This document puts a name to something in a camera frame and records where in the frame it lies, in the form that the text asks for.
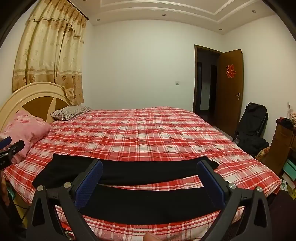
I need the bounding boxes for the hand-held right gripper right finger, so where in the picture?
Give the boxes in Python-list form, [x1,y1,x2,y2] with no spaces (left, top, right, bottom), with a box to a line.
[196,160,271,241]

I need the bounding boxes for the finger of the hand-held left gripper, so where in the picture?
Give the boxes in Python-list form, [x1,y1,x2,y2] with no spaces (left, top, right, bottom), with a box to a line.
[0,140,25,161]
[0,136,12,149]

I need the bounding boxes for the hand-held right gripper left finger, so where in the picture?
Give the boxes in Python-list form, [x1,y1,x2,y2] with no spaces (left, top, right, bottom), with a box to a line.
[26,159,104,241]

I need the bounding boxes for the black pants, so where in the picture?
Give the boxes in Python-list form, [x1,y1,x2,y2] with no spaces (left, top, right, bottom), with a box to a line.
[32,153,219,225]

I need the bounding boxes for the person's left forearm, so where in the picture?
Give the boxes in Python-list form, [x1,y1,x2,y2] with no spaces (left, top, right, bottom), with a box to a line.
[0,171,10,207]

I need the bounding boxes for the pink floral pillow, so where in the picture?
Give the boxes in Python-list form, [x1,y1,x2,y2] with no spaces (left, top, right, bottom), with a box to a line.
[0,109,52,164]

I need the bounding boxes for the black bag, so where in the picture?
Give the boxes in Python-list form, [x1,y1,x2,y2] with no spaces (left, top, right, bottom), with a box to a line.
[237,136,270,158]

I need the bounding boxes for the cream wooden headboard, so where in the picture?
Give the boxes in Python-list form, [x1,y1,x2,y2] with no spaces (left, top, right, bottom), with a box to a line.
[0,82,72,139]

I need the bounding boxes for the patterned orange cloth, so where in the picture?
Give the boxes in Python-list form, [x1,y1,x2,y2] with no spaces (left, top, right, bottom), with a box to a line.
[254,146,271,163]

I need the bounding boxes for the striped grey pillow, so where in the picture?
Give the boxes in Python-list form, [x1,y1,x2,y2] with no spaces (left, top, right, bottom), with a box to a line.
[51,105,92,121]

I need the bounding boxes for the red plaid bed sheet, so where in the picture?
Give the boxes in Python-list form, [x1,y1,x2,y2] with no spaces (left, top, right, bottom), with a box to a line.
[3,107,281,241]

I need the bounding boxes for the black folded stroller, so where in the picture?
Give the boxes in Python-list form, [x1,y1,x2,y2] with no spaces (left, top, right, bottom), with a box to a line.
[232,102,269,142]

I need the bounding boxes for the white cardboard box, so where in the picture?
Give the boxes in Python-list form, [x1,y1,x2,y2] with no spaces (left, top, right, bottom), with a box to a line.
[281,173,296,200]

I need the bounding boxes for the brown wooden cabinet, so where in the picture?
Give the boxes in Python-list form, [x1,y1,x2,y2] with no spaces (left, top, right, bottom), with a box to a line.
[261,118,296,176]

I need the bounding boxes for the green box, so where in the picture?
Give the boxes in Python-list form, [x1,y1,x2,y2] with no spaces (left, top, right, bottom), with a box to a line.
[282,160,296,181]

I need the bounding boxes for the brown wooden door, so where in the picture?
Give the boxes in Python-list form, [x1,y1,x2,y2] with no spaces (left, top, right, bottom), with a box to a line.
[216,49,244,137]

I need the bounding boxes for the dark item on cabinet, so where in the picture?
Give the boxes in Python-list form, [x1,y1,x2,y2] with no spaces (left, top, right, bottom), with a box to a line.
[279,118,294,129]

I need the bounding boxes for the beige floral curtain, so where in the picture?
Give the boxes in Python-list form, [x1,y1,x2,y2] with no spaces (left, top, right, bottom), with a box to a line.
[12,0,89,105]

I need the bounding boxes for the red paper door decoration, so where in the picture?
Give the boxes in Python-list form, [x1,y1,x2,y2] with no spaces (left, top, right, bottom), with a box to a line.
[226,64,236,79]

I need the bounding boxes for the dark wooden door frame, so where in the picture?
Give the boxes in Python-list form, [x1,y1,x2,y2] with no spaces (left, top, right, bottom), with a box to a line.
[193,44,223,127]

